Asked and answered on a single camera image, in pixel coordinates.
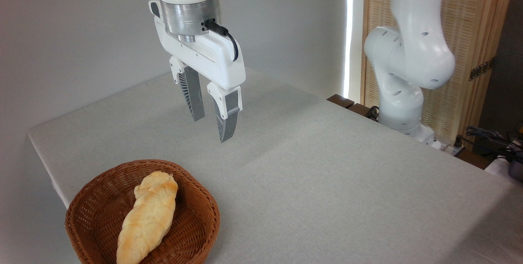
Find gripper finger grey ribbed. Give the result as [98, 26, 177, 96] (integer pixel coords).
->
[169, 56, 206, 122]
[207, 82, 243, 143]

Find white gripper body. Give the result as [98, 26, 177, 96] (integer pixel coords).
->
[154, 17, 246, 91]

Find long braided bread loaf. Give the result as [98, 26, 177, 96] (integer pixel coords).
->
[116, 188, 177, 264]

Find small round bread roll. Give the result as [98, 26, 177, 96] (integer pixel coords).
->
[134, 171, 179, 199]

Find brown wicker basket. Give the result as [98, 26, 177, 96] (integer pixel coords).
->
[65, 159, 221, 264]

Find grey fabric tablecloth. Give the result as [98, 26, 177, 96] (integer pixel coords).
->
[28, 68, 523, 264]

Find metal screen hinge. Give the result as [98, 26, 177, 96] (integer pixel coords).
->
[469, 57, 496, 81]

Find wooden rattan folding screen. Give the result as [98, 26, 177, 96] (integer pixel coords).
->
[360, 0, 517, 150]

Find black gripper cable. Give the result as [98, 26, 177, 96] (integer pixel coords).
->
[203, 20, 239, 62]

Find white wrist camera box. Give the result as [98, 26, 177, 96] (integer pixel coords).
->
[148, 0, 163, 20]

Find black cable bundle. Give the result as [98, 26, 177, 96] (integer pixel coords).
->
[465, 126, 523, 162]

